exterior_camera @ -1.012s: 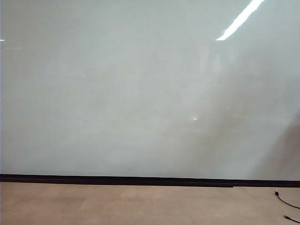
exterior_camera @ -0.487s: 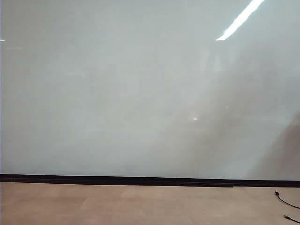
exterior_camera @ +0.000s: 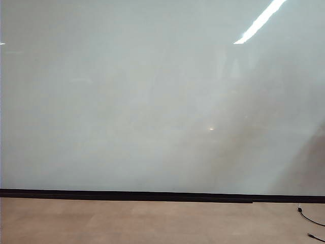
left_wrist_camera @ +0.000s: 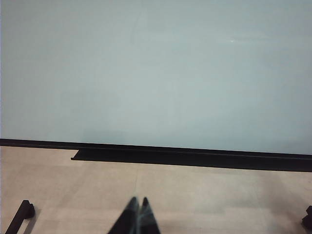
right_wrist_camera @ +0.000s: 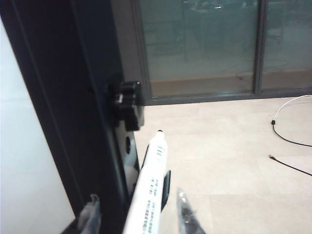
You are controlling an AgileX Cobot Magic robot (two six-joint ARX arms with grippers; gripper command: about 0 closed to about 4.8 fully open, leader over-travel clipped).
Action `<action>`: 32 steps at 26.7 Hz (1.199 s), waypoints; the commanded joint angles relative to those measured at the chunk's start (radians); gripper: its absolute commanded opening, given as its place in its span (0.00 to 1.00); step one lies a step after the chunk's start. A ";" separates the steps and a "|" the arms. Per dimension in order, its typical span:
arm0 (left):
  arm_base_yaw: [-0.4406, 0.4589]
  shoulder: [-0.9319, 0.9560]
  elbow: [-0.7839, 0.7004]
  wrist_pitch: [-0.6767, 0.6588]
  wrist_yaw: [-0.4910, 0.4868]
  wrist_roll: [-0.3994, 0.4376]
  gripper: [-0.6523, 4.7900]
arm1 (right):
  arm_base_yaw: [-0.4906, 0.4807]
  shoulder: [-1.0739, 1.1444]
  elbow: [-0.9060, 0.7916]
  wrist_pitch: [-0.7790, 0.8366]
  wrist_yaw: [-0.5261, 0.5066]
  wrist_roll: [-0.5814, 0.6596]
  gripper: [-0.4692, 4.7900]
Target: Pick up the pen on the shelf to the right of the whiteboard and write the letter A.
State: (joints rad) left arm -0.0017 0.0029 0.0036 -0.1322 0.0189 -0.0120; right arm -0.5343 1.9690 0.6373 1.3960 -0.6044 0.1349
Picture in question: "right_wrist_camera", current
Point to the whiteboard with black frame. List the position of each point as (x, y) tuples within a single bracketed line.
[(24, 126)]

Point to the glass partition with dark frame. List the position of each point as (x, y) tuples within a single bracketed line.
[(202, 44)]

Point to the black bracket with round hole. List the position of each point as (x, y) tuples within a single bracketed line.
[(128, 156)]

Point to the black adjustment knob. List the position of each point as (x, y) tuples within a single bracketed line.
[(128, 93)]

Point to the white whiteboard marker pen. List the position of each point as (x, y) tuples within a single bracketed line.
[(148, 185)]

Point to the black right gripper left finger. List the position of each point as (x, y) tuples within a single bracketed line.
[(90, 217)]

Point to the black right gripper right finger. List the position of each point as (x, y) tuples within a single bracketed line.
[(186, 214)]

